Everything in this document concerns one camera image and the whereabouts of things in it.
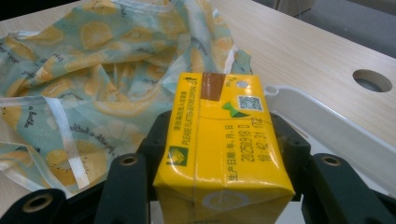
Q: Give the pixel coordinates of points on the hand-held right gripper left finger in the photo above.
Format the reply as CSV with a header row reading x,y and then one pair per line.
x,y
155,140

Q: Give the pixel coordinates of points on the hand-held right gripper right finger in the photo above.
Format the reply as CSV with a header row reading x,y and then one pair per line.
x,y
292,149

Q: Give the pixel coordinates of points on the white plastic tray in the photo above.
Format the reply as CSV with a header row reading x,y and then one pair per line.
x,y
327,124

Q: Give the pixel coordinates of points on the yellow drink carton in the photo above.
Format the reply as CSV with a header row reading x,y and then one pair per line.
x,y
224,149

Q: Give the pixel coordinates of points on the lemon print fabric bag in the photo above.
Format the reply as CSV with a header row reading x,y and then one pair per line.
x,y
102,84

